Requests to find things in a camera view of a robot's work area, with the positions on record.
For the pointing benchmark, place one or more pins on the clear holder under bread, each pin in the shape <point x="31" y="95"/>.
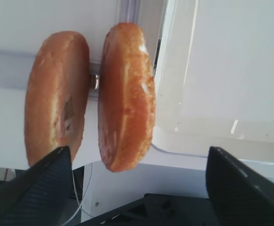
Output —
<point x="15" y="70"/>

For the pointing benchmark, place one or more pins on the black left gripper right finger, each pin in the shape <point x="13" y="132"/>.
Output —
<point x="239" y="195"/>

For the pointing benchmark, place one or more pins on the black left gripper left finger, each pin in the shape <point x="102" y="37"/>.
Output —
<point x="39" y="195"/>

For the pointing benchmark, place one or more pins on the bread slice toasted rim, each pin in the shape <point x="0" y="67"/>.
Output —
<point x="127" y="98"/>

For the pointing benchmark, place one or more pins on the black base at bottom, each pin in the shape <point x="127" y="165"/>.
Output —
<point x="159" y="210"/>

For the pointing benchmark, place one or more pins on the cream rectangular tray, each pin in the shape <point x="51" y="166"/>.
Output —
<point x="215" y="78"/>

